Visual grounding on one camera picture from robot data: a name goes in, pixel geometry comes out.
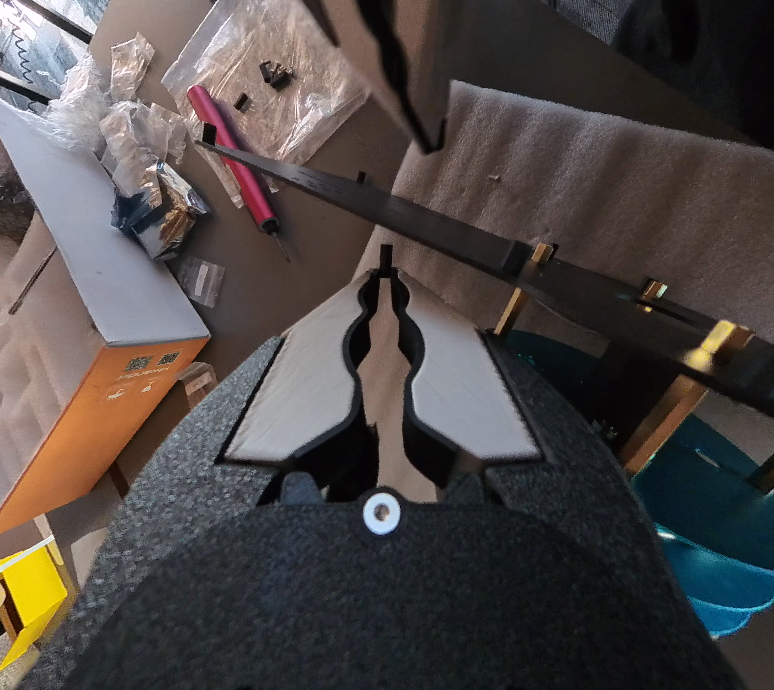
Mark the white foam sheet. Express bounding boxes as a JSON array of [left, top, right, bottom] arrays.
[[357, 79, 774, 352]]

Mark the pile of clear parts bags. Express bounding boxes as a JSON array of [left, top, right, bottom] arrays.
[[45, 34, 188, 183]]

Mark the blue hobby robot arm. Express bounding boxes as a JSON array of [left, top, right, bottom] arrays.
[[193, 122, 774, 639]]

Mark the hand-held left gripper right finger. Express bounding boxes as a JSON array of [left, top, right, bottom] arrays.
[[390, 268, 542, 464]]

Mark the orange cardboard box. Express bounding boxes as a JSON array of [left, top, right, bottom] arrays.
[[0, 98, 212, 534]]

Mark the red screwdriver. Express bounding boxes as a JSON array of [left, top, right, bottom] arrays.
[[186, 84, 292, 264]]

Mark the silver foil bag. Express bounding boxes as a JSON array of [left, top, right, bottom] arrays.
[[112, 161, 212, 262]]

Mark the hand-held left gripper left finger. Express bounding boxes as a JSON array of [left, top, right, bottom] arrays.
[[216, 268, 379, 466]]

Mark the yellow plastic bin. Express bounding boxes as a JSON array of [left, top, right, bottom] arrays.
[[0, 539, 69, 663]]

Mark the large clear zip bag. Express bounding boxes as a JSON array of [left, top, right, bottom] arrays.
[[160, 0, 370, 198]]

